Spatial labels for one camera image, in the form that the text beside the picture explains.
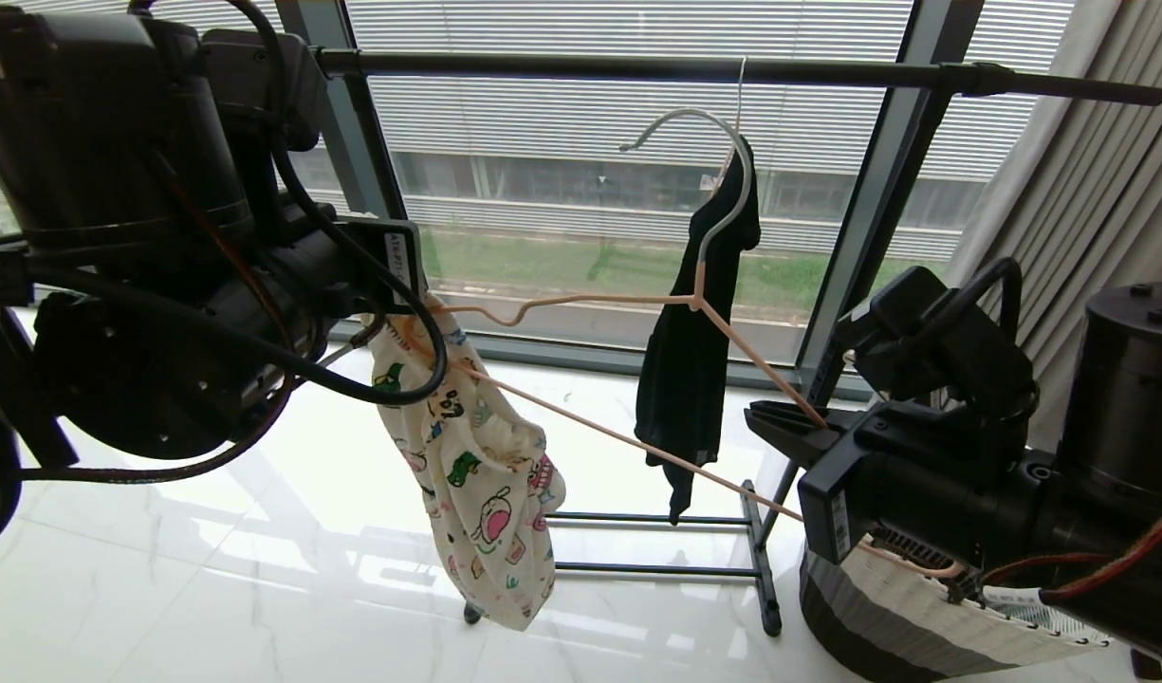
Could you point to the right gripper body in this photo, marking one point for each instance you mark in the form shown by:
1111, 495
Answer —
922, 493

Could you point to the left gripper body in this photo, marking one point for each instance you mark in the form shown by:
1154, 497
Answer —
305, 275

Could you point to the black garment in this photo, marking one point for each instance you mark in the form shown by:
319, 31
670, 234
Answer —
685, 379

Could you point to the cream printed garment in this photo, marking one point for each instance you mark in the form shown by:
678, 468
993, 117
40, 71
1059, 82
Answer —
486, 493

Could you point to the pink clothes hanger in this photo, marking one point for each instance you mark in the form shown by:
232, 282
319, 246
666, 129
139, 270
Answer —
590, 299
740, 95

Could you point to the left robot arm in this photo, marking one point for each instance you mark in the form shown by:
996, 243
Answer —
97, 123

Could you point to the white laundry basket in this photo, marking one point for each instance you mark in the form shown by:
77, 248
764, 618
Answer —
884, 617

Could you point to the black clothes rack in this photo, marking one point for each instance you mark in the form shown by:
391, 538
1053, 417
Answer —
637, 68

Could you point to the window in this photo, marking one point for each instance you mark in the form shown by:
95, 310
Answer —
562, 190

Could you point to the beige curtain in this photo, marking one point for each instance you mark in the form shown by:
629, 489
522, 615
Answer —
1093, 190

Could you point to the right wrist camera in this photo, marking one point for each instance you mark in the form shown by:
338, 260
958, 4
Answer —
950, 341

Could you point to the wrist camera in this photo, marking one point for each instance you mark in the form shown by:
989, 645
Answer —
950, 341
305, 95

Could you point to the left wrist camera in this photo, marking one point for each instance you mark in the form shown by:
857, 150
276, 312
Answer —
305, 95

